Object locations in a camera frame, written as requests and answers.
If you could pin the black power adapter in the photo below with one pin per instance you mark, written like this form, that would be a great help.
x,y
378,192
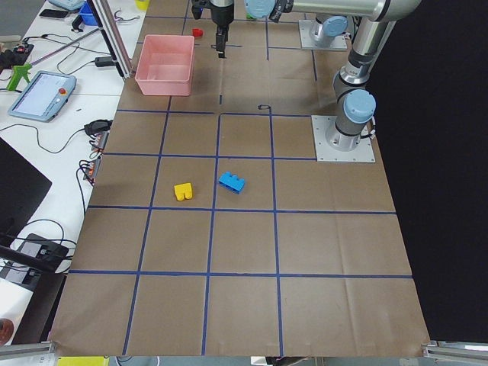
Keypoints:
x,y
105,61

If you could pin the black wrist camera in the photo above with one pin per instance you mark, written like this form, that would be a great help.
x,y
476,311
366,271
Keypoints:
x,y
196,9

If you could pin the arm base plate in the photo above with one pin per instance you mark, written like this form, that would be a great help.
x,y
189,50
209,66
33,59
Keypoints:
x,y
333,146
314,37

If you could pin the red toy block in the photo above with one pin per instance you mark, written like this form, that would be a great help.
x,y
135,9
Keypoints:
x,y
197,32

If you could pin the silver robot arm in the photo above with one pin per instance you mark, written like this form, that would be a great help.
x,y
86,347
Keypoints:
x,y
375,14
356,105

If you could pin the black hub box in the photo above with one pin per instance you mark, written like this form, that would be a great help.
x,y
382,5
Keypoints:
x,y
49,254

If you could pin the pink plastic box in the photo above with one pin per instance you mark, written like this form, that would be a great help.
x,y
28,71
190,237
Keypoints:
x,y
165,66

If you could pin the yellow toy block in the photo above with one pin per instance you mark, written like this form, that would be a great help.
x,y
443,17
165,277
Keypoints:
x,y
183,191

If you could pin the aluminium frame post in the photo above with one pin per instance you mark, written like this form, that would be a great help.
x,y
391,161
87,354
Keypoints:
x,y
108,27

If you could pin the black smartphone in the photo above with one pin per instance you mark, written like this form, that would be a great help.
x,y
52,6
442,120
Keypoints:
x,y
53,14

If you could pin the blue plastic bin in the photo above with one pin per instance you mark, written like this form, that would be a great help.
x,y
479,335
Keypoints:
x,y
87,16

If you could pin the blue toy block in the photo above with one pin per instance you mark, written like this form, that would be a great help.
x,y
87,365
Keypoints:
x,y
232,182

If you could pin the brown paper table cover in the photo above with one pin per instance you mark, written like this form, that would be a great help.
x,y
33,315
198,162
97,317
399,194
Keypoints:
x,y
308,260

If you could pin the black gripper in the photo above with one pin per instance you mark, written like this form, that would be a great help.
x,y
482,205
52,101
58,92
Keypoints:
x,y
219,16

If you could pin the green handled reach grabber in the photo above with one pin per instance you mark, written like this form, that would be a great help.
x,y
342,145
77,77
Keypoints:
x,y
19,73

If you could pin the teach pendant tablet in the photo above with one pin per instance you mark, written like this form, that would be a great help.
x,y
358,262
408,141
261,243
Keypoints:
x,y
44,96

